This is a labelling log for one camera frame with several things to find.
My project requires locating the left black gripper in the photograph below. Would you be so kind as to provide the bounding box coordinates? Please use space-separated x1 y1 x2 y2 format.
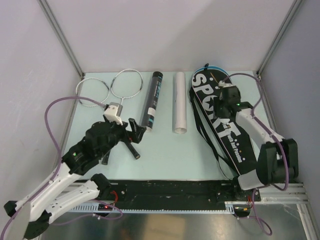
97 117 146 158

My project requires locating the blue racket bag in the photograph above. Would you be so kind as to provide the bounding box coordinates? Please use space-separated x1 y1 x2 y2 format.
194 65 227 74

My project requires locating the black racket bag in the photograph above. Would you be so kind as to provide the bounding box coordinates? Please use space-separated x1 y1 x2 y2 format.
188 69 257 175

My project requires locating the white racket black grip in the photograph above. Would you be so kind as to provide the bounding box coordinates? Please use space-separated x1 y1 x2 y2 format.
109 68 144 161

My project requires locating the black shuttlecock tube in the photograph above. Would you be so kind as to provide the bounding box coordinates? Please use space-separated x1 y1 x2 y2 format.
140 71 163 132

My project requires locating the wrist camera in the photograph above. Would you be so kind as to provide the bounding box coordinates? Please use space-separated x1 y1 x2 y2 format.
218 80 234 88
103 102 123 126

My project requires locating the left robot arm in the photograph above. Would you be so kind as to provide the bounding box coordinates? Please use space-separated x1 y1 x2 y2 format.
4 118 146 240

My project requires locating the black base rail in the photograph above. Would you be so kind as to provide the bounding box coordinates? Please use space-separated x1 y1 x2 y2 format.
98 180 261 209

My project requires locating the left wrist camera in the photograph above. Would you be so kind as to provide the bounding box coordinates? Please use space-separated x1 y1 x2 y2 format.
103 102 123 126

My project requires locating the white cable duct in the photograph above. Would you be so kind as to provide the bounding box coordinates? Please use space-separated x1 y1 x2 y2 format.
68 202 235 215

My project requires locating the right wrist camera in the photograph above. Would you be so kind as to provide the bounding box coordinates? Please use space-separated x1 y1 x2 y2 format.
218 80 234 88

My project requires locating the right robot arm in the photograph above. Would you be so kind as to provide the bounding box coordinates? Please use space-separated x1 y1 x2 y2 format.
213 83 299 201

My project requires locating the white shuttlecock tube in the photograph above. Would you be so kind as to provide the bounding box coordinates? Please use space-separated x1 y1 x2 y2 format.
173 72 187 134

